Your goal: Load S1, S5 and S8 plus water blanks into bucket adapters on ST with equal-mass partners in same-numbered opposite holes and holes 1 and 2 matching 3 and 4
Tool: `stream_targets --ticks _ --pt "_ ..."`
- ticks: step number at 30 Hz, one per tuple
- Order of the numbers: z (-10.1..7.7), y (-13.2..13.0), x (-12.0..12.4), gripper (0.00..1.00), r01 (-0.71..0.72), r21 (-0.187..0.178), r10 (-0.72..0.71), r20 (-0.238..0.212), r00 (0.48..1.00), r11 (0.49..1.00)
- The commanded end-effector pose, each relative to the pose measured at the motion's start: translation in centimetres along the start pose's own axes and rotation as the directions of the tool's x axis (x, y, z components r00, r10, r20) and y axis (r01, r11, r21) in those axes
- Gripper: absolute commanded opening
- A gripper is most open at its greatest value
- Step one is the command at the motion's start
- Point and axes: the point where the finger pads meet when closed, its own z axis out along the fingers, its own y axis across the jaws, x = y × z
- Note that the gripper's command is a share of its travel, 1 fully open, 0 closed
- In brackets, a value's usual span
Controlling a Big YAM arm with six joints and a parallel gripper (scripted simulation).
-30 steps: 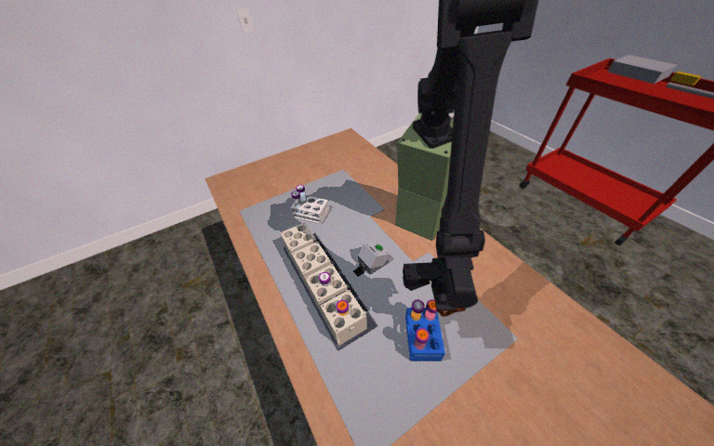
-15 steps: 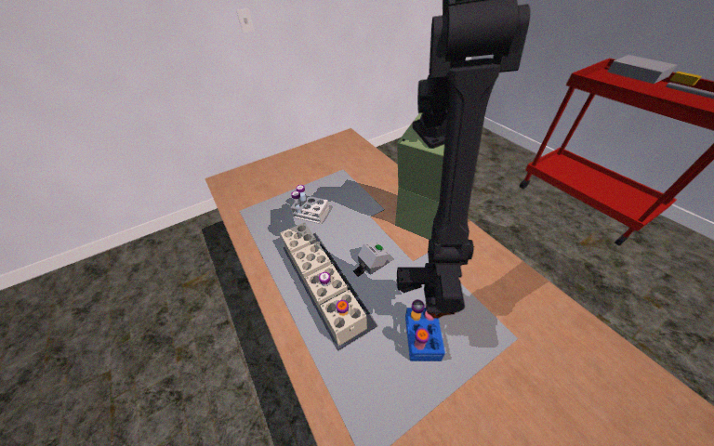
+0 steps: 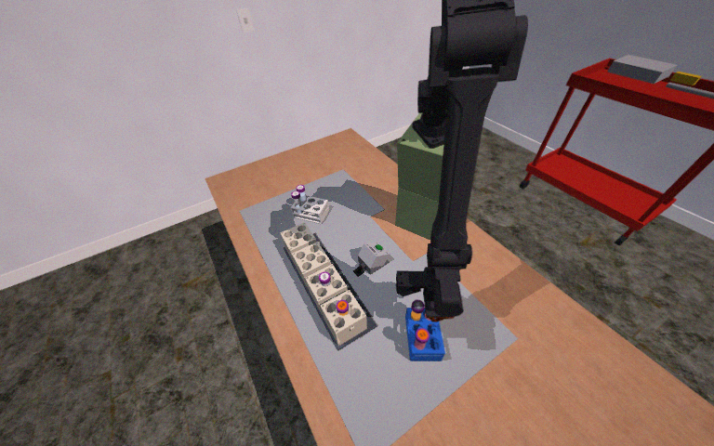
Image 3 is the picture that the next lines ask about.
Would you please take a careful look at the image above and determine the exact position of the beige bucket adapter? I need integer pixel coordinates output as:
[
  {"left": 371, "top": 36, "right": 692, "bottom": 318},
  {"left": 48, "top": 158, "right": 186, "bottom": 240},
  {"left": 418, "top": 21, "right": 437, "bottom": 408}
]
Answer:
[
  {"left": 292, "top": 242, "right": 331, "bottom": 289},
  {"left": 305, "top": 264, "right": 348, "bottom": 315},
  {"left": 280, "top": 222, "right": 317, "bottom": 265},
  {"left": 321, "top": 290, "right": 367, "bottom": 346}
]

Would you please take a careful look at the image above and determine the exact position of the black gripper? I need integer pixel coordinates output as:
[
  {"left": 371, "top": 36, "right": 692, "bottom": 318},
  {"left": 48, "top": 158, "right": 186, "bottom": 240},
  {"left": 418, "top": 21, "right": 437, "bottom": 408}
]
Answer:
[{"left": 424, "top": 296, "right": 454, "bottom": 322}]

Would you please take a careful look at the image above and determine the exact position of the grey flat mat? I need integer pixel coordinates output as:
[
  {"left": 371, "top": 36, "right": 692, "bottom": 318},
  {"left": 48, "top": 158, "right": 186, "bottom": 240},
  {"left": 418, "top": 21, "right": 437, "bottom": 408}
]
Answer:
[{"left": 239, "top": 169, "right": 519, "bottom": 446}]

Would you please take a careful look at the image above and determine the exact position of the blue tube rack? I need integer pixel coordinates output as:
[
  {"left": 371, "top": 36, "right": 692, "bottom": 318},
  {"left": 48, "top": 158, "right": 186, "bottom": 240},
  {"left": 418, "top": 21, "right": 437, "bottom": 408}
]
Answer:
[{"left": 405, "top": 308, "right": 445, "bottom": 361}]

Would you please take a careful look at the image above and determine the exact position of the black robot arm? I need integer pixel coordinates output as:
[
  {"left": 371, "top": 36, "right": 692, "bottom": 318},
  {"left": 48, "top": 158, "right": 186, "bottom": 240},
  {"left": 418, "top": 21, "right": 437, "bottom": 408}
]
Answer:
[{"left": 396, "top": 0, "right": 528, "bottom": 317}]

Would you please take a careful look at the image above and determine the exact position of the white tube rack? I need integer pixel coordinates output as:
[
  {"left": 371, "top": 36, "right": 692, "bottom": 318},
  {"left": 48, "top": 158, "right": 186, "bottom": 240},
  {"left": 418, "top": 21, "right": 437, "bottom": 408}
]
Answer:
[{"left": 291, "top": 195, "right": 329, "bottom": 224}]

